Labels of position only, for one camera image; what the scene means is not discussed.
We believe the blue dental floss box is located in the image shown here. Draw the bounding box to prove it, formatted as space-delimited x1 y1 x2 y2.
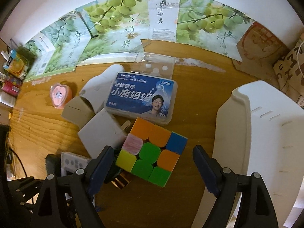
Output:
104 72 178 126

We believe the white spatula-shaped scraper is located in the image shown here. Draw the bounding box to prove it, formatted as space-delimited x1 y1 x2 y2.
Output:
79 64 124 114

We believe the pink heart-shaped container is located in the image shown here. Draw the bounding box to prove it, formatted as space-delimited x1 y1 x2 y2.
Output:
50 83 73 110

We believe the beige cardboard box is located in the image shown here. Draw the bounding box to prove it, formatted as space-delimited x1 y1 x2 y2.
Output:
61 96 95 129

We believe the white plastic storage tray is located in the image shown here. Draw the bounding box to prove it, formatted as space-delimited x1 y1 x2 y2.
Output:
191 80 304 228

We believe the letter print fabric bag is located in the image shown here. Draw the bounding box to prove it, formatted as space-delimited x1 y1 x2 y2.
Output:
273 33 303 108

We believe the multicolour puzzle cube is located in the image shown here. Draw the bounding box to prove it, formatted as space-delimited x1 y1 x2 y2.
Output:
115 117 188 187

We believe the brown cardboard piece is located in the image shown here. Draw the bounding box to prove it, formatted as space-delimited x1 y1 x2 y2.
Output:
232 22 289 88

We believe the white square charger block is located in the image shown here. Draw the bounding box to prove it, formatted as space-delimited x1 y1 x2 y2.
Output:
78 109 132 159

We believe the green grape cardboard panel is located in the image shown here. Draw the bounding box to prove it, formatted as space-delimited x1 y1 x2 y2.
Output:
25 0 253 81

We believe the orange juice carton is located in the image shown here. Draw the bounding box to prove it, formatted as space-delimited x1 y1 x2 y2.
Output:
1 49 28 80

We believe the green bottle gold cap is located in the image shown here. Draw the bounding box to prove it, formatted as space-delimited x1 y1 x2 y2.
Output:
104 149 133 189

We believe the pink snack packet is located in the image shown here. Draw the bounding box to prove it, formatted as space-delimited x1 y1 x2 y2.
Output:
1 77 23 97

